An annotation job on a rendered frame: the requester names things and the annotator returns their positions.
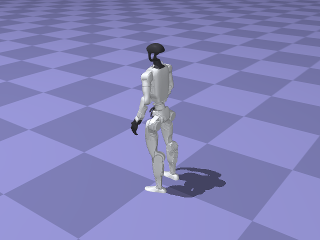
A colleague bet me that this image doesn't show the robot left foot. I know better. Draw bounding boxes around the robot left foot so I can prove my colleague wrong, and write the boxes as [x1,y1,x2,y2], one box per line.
[144,185,167,194]

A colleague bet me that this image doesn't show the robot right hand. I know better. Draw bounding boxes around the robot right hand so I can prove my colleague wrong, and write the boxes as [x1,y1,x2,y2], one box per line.
[149,107,155,118]

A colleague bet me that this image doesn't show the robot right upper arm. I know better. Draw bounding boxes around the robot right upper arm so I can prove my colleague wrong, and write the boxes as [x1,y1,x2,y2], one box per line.
[164,63,174,91]

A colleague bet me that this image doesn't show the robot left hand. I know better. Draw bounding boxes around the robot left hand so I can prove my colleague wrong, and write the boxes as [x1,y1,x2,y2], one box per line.
[131,119,142,135]

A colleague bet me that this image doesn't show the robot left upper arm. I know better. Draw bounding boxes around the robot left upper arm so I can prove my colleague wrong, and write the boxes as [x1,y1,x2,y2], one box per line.
[141,70,153,105]

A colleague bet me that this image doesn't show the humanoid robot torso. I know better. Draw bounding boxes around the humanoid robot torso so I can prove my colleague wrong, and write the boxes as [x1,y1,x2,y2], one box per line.
[146,61,171,124]

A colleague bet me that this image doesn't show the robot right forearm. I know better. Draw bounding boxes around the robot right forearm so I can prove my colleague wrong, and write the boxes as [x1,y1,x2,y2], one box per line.
[162,90,171,104]

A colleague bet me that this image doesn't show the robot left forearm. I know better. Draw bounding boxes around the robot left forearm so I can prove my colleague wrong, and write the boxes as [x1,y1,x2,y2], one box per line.
[134,97,148,122]

